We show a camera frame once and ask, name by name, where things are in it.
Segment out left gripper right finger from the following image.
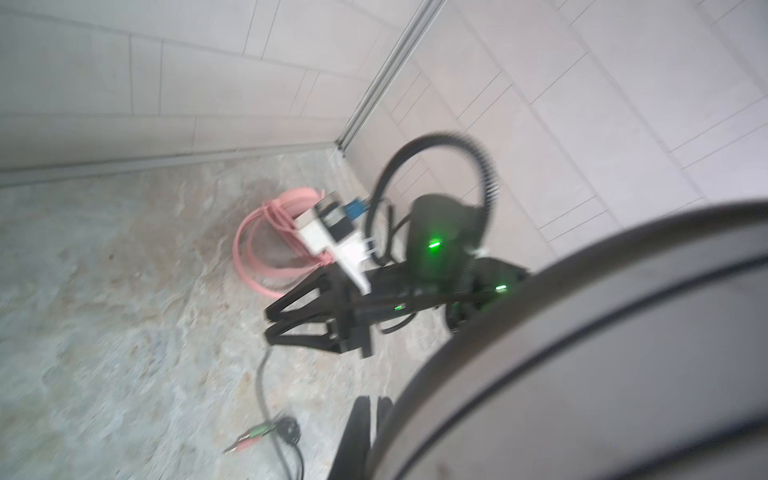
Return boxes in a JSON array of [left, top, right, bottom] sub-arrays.
[[376, 396, 393, 432]]

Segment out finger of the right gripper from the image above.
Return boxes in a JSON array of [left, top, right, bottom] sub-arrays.
[[264, 320, 343, 354], [265, 266, 339, 321]]

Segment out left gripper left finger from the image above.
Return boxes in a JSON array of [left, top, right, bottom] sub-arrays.
[[328, 396, 371, 480]]

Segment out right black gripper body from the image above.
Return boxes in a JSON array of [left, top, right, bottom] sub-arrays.
[[335, 264, 452, 358]]

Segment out pink headphones with cable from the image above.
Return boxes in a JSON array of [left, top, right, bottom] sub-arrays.
[[232, 187, 334, 300]]

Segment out white black headphones with cable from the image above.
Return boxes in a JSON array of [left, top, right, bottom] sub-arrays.
[[223, 200, 768, 480]]

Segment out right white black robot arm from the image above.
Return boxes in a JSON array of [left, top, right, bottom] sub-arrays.
[[265, 194, 529, 357]]

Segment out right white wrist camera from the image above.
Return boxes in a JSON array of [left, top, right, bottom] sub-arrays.
[[295, 192, 371, 295]]

